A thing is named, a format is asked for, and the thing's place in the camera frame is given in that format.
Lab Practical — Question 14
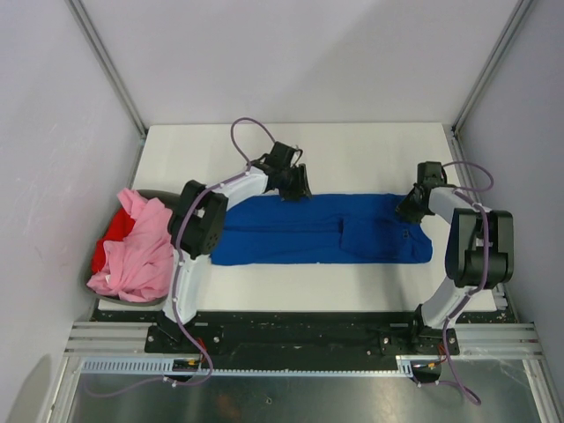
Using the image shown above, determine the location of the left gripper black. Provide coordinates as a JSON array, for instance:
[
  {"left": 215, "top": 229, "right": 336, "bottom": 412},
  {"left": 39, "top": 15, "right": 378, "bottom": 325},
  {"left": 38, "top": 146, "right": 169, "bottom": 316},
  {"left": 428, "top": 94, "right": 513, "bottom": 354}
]
[{"left": 278, "top": 163, "right": 312, "bottom": 202}]

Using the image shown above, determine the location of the blue printed t shirt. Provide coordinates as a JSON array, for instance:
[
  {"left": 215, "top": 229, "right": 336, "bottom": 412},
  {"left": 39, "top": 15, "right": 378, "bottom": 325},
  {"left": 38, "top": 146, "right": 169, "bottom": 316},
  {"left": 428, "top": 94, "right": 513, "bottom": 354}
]
[{"left": 211, "top": 194, "right": 433, "bottom": 266}]

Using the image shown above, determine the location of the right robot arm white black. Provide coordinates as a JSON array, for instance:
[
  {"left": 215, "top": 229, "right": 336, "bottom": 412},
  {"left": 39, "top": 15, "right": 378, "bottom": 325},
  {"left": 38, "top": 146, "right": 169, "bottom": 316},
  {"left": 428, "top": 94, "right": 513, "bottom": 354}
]
[{"left": 396, "top": 161, "right": 515, "bottom": 353}]

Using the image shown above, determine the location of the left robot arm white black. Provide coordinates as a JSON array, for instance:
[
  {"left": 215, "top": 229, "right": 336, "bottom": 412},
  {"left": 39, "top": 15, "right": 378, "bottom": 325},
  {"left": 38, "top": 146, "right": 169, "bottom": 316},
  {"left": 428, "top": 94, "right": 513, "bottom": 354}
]
[{"left": 158, "top": 141, "right": 312, "bottom": 353}]

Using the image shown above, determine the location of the grey laundry basket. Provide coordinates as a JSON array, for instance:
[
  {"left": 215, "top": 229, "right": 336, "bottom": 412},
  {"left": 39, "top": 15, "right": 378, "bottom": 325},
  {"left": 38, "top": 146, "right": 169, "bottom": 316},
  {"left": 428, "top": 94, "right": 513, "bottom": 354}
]
[{"left": 81, "top": 188, "right": 186, "bottom": 308}]

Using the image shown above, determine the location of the red t shirt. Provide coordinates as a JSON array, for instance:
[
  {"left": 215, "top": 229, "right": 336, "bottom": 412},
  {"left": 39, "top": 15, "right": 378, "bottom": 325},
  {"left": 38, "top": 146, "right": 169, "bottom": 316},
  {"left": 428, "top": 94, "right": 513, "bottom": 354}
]
[{"left": 91, "top": 206, "right": 135, "bottom": 273}]

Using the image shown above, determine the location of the pink t shirt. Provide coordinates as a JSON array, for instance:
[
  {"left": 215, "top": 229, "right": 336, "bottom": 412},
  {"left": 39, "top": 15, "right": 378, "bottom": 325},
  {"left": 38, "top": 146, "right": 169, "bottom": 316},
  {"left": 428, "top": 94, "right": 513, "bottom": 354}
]
[{"left": 85, "top": 188, "right": 186, "bottom": 303}]

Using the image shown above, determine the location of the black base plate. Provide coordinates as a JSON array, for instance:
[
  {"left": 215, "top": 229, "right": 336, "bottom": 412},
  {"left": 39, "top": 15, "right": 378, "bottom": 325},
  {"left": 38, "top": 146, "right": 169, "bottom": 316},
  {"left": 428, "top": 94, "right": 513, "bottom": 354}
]
[{"left": 145, "top": 311, "right": 460, "bottom": 366}]

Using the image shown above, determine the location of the left aluminium frame post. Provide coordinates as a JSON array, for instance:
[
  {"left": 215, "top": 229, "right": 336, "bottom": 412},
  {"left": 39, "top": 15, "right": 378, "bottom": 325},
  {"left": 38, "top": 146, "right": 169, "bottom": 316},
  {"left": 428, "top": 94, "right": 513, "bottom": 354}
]
[{"left": 65, "top": 0, "right": 148, "bottom": 139}]

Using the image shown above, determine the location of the aluminium frame post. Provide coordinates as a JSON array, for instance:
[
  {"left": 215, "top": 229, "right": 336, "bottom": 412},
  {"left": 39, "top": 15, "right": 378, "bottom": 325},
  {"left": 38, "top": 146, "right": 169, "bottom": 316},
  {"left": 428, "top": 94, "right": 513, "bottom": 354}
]
[
  {"left": 452, "top": 0, "right": 537, "bottom": 133},
  {"left": 65, "top": 0, "right": 148, "bottom": 139}
]

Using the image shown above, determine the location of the right aluminium frame post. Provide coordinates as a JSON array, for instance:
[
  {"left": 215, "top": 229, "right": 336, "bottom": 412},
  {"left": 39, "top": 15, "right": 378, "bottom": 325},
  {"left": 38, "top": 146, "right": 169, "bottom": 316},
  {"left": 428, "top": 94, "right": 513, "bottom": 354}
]
[{"left": 452, "top": 0, "right": 537, "bottom": 133}]

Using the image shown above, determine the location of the grey slotted cable duct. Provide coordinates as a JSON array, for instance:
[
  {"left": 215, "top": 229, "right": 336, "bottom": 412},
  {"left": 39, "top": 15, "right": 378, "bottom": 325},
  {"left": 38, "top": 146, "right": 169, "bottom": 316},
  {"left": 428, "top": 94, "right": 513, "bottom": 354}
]
[{"left": 81, "top": 356, "right": 440, "bottom": 377}]

